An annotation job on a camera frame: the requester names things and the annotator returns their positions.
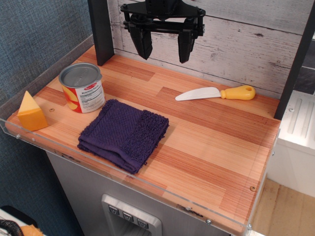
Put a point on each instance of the silver ice dispenser panel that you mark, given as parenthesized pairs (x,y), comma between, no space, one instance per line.
(126,220)

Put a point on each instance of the dark left vertical post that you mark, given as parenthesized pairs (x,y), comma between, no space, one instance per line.
(101,27)

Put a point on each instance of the dark right vertical post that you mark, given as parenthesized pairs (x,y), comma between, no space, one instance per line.
(297,64)

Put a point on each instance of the yellow toy cheese wedge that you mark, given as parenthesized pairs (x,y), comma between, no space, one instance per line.
(30,114)

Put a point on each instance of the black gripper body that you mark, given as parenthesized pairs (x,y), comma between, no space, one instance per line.
(166,16)

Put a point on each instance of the toy tin can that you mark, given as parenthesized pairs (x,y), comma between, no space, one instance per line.
(82,86)

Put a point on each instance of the clear acrylic table guard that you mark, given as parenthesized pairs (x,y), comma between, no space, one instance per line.
(217,196)

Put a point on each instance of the toy knife yellow handle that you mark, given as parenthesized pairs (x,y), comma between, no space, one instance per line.
(244,92)

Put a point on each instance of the white toy sink unit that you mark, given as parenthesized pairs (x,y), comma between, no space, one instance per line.
(292,163)

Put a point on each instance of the black orange object corner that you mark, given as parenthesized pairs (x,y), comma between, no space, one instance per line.
(15,223)

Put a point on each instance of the grey toy fridge cabinet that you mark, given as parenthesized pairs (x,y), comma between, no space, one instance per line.
(84,189)

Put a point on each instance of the dark blue cloth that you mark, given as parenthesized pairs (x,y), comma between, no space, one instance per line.
(124,135)

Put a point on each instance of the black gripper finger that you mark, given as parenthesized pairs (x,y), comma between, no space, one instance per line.
(186,40)
(142,40)

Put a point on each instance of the dark vertical post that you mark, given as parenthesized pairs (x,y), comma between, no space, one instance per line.
(297,64)
(101,27)

